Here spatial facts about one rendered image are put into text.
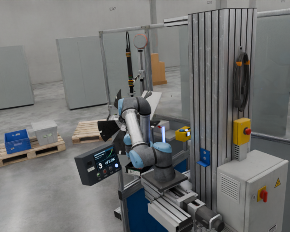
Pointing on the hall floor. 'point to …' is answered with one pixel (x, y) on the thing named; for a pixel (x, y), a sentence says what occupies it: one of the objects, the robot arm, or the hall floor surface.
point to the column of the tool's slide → (142, 69)
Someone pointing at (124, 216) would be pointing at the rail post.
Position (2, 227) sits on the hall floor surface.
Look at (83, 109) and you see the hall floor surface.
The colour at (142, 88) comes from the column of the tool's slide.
